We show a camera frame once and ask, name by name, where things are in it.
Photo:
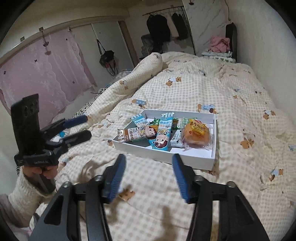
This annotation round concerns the blue cartoon snack packet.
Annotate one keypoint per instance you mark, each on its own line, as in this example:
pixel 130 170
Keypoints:
pixel 140 121
pixel 161 136

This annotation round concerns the checked bear-print duvet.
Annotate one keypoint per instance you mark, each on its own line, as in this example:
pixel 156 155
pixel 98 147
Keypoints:
pixel 231 92

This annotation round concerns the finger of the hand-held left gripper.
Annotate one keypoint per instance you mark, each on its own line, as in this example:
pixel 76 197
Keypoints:
pixel 78 137
pixel 77 120

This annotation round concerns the white door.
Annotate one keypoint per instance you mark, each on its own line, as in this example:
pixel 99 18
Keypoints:
pixel 111 44

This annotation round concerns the person's pink clothing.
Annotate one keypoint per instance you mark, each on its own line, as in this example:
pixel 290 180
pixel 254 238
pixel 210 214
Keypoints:
pixel 11 213

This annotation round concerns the spotted bed sheet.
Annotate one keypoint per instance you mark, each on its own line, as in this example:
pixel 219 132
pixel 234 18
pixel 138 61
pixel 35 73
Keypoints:
pixel 82 111

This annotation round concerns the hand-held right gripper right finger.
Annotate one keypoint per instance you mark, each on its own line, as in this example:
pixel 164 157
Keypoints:
pixel 183 180

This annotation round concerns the person's left hand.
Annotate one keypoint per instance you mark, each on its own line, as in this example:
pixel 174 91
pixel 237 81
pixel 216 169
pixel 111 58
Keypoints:
pixel 34 171

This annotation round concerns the black hanging garment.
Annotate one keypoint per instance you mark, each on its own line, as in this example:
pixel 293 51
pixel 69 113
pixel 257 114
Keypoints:
pixel 180 25

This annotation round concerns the white black-print snack packet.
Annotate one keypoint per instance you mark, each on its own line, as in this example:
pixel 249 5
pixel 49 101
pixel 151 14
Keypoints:
pixel 177 138

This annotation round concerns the white cardboard box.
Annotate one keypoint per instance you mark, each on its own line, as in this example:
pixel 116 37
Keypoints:
pixel 198 157

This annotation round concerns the pink clothing pile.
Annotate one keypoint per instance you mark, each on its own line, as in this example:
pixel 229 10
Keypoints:
pixel 219 44

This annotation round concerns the packaged bread bun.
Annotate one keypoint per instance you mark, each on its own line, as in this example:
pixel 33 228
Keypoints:
pixel 195 136

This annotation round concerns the black hanging bag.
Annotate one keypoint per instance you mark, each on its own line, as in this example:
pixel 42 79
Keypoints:
pixel 106 56

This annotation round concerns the folded patterned bedding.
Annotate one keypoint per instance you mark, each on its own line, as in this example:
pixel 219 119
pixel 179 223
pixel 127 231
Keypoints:
pixel 217 56

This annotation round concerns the black clothes rail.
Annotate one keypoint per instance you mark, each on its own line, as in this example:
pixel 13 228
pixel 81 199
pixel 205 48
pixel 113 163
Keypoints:
pixel 164 10

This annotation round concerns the green striped snack packet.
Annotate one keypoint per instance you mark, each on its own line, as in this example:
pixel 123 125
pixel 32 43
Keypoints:
pixel 182 121

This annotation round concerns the pink lace curtain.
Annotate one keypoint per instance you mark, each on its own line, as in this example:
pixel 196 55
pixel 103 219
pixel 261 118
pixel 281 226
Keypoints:
pixel 41 74

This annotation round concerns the black hanging jacket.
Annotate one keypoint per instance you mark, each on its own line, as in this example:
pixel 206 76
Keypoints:
pixel 158 27

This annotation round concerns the brown cartoon snack packet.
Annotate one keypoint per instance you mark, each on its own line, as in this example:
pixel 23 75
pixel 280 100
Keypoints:
pixel 134 134

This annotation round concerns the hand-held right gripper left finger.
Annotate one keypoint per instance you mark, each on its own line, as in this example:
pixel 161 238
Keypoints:
pixel 116 180

